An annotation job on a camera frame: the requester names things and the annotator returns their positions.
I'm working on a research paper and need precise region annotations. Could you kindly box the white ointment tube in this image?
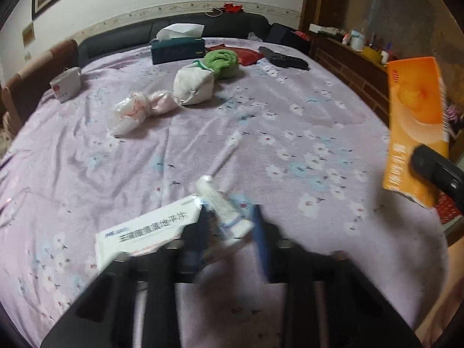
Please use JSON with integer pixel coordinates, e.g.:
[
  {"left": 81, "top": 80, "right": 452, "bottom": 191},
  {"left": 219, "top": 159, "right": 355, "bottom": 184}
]
[{"left": 195, "top": 175, "right": 254, "bottom": 240}]

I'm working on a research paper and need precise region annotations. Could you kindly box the orange paper box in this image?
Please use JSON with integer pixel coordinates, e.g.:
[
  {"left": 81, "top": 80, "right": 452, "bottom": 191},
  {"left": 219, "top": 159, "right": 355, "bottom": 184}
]
[{"left": 383, "top": 57, "right": 449, "bottom": 208}]

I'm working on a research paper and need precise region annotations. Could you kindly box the white medicine box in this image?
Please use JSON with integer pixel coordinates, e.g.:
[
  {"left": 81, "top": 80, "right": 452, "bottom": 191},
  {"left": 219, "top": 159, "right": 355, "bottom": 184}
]
[{"left": 95, "top": 195, "right": 201, "bottom": 271}]

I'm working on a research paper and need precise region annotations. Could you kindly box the red plastic mesh basket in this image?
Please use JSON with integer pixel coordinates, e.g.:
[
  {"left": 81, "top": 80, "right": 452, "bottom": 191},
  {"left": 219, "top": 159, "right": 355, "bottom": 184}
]
[{"left": 436, "top": 192, "right": 463, "bottom": 225}]

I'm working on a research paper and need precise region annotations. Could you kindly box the wooden cabinet shelf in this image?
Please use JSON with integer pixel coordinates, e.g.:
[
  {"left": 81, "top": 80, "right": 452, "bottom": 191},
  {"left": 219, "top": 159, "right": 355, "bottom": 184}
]
[{"left": 308, "top": 32, "right": 389, "bottom": 126}]

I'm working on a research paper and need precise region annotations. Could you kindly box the purple floral tablecloth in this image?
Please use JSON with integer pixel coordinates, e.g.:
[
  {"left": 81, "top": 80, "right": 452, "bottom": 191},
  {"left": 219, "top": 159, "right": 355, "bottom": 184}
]
[{"left": 1, "top": 48, "right": 447, "bottom": 347}]

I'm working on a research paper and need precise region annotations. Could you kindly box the yellow container on shelf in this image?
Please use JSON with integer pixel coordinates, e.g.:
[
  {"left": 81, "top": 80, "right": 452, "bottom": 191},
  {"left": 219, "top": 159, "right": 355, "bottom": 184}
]
[{"left": 361, "top": 46, "right": 382, "bottom": 64}]

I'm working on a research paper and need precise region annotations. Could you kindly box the crumpled pink white plastic bag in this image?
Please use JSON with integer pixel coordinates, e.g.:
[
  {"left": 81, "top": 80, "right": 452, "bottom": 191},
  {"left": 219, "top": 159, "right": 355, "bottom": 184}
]
[{"left": 107, "top": 90, "right": 179, "bottom": 137}]

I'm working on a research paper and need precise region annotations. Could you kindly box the green knitted cloth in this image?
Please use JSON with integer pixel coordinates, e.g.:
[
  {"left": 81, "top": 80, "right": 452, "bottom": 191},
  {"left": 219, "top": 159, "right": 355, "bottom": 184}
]
[{"left": 203, "top": 49, "right": 240, "bottom": 79}]

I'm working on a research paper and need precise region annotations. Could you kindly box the black toy gun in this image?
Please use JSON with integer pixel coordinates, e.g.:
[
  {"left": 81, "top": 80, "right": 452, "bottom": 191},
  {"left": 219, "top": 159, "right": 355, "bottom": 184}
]
[{"left": 258, "top": 46, "right": 310, "bottom": 71}]

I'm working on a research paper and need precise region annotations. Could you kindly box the red flat pouch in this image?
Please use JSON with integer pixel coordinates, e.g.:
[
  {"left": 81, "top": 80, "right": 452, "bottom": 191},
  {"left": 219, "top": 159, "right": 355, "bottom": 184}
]
[{"left": 206, "top": 44, "right": 264, "bottom": 66}]

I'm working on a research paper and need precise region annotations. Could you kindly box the green tissue box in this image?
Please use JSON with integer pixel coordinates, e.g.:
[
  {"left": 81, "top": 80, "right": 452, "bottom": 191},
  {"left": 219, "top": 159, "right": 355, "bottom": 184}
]
[{"left": 149, "top": 23, "right": 206, "bottom": 64}]

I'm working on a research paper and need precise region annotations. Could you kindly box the white ceramic mug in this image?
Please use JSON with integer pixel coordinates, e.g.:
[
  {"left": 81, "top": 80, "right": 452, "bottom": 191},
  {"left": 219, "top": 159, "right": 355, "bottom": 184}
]
[{"left": 50, "top": 67, "right": 82, "bottom": 103}]

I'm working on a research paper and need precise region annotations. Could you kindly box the black leather sofa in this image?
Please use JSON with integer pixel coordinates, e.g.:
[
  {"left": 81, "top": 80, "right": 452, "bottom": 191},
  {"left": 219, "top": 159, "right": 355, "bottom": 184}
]
[{"left": 77, "top": 11, "right": 271, "bottom": 68}]

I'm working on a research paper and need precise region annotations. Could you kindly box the brown armchair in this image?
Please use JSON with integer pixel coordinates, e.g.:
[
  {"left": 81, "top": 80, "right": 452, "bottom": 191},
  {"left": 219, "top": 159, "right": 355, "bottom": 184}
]
[{"left": 1, "top": 39, "right": 78, "bottom": 139}]

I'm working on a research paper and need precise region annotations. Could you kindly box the red decoration on sofa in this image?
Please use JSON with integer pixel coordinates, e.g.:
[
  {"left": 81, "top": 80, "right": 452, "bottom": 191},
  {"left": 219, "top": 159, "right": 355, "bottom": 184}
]
[{"left": 220, "top": 3, "right": 243, "bottom": 14}]

